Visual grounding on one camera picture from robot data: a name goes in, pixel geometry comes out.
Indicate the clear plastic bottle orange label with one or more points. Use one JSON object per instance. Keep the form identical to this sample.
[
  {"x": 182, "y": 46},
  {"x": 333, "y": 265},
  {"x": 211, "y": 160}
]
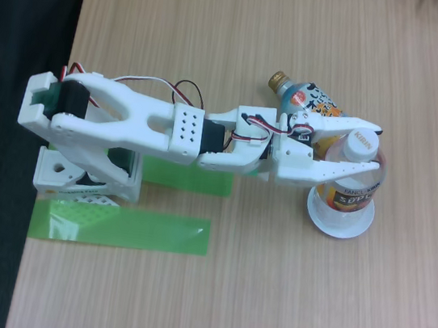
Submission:
[{"x": 350, "y": 203}]

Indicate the orange juice aluminum bottle can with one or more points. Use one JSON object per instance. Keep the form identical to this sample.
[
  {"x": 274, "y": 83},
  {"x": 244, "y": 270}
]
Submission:
[{"x": 298, "y": 95}]

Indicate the small white round plate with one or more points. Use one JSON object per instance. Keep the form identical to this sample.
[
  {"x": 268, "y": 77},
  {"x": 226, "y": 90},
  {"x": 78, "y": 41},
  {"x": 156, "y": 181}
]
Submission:
[{"x": 336, "y": 231}]

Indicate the long green tape strip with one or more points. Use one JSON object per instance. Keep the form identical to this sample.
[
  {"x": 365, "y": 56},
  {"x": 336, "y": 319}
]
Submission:
[{"x": 144, "y": 231}]

